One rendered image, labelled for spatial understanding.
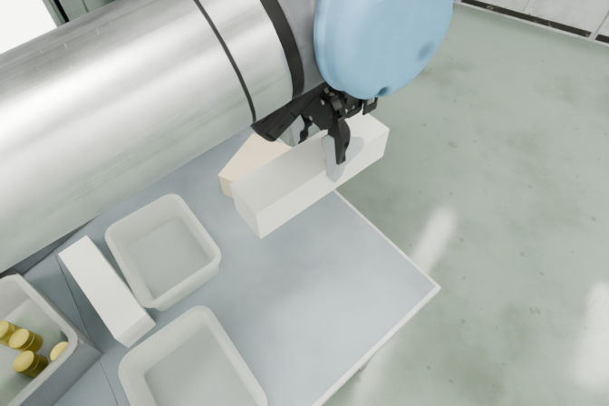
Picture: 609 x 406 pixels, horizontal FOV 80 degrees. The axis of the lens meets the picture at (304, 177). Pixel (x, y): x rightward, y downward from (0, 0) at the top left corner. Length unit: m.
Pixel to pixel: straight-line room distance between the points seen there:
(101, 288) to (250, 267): 0.29
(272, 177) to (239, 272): 0.38
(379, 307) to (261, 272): 0.26
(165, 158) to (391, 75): 0.11
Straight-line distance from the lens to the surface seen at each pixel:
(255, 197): 0.47
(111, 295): 0.82
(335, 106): 0.41
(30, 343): 0.87
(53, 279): 0.97
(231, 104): 0.16
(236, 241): 0.86
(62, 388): 0.84
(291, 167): 0.49
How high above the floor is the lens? 1.49
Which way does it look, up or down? 51 degrees down
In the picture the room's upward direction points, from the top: straight up
